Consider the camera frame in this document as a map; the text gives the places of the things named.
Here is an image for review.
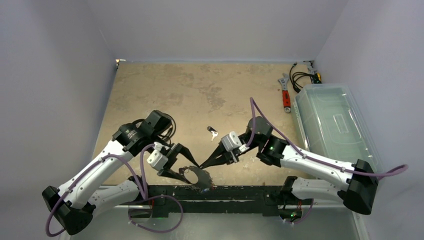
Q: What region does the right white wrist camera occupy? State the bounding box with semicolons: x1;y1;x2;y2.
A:
220;131;249;153

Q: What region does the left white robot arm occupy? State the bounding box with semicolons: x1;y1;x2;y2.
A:
42;110;195;235

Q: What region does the clear plastic storage bin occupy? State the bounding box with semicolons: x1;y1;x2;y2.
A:
291;83;384;173

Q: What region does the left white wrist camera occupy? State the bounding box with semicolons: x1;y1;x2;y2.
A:
146;142;169;171

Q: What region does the red handled adjustable wrench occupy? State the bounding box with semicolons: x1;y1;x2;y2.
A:
277;73;291;113

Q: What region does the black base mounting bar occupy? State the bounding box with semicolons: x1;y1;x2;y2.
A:
148;185;312;218

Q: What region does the black cable bundle in corner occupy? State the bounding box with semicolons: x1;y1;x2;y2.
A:
289;62;323;93

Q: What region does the aluminium frame rail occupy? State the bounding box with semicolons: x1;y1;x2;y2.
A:
96;185;370;240

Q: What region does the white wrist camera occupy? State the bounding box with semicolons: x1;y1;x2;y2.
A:
146;142;169;171
220;131;249;153

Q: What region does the coiled black usb cable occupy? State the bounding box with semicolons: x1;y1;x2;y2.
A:
163;112;177;142

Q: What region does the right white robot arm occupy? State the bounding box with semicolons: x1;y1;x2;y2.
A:
200;116;379;215

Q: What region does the metal key organizer ring plate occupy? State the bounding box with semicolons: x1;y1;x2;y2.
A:
178;166;214;191

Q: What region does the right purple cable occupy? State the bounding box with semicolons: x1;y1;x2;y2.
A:
245;96;409;226

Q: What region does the key with black tag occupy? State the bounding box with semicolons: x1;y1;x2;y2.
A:
207;126;219;142

